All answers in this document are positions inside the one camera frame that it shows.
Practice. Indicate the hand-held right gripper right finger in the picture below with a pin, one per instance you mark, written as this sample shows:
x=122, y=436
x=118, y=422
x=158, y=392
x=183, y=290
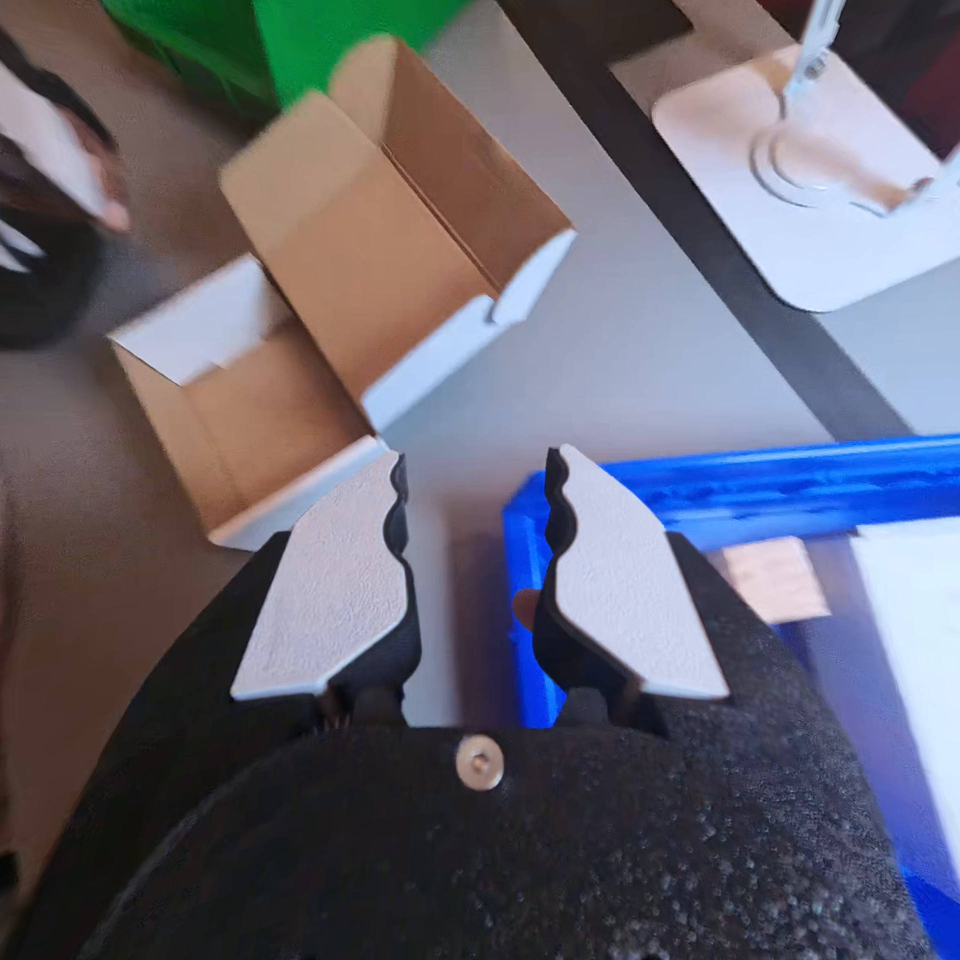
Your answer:
x=630, y=592

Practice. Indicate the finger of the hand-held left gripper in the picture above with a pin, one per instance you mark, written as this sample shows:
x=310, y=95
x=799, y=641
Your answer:
x=45, y=300
x=45, y=135

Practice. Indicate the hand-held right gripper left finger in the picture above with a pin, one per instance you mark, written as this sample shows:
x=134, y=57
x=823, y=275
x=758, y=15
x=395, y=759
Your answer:
x=330, y=592

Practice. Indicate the wooden cube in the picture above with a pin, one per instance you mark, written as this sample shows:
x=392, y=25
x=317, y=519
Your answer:
x=772, y=577

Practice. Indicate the blue plastic bin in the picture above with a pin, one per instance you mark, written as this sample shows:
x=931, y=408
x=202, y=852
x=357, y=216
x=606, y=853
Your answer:
x=750, y=480

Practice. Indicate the white cardboard box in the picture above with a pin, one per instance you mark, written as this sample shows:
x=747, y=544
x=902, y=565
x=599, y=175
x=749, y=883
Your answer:
x=360, y=247

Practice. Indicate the white flat box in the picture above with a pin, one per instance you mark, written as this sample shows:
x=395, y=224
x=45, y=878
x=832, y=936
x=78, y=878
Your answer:
x=919, y=600

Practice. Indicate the green plastic bin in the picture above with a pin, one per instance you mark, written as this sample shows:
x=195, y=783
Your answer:
x=300, y=45

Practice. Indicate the white stand base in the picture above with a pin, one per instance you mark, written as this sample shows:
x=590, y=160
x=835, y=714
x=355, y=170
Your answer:
x=810, y=225

